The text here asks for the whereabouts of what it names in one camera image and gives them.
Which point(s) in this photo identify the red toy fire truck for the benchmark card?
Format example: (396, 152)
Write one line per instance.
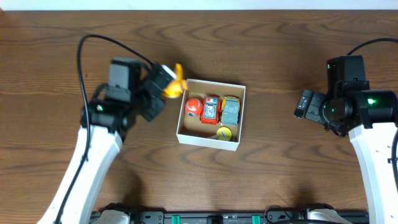
(211, 110)

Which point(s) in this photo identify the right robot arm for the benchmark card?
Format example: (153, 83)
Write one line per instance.
(369, 118)

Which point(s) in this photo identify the red ball with face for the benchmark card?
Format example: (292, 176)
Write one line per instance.
(193, 107)

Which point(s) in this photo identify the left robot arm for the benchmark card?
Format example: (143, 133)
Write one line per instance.
(134, 89)

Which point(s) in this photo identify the orange toy dinosaur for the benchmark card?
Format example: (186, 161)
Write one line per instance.
(177, 86)

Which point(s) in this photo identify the yellow round toy with stick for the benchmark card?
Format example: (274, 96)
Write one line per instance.
(222, 134)

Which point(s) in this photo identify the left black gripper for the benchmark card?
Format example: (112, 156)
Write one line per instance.
(156, 92)

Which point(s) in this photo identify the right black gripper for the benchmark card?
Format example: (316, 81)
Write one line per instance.
(313, 111)

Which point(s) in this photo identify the black mounting rail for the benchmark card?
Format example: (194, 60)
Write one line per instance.
(315, 213)

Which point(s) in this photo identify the yellow grey toy truck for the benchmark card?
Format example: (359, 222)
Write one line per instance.
(230, 111)

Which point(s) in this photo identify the white cardboard box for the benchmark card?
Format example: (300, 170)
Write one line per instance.
(191, 130)

